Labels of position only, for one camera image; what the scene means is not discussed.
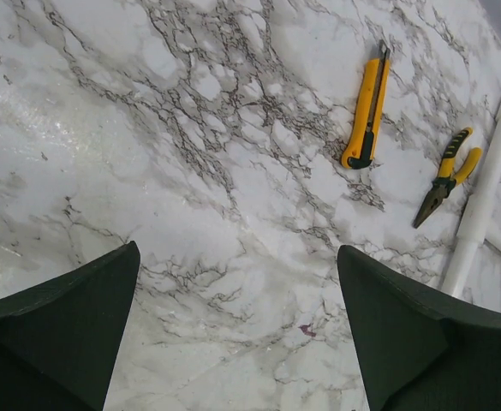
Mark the yellow utility knife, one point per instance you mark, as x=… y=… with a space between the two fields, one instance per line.
x=359 y=152

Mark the yellow handled pliers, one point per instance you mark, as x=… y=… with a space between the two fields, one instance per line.
x=447 y=179

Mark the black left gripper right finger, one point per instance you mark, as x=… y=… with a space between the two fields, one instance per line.
x=418 y=348

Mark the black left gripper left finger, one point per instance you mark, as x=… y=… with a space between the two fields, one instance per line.
x=59 y=339

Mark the white PVC pipe frame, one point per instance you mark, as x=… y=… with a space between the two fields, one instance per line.
x=476 y=226

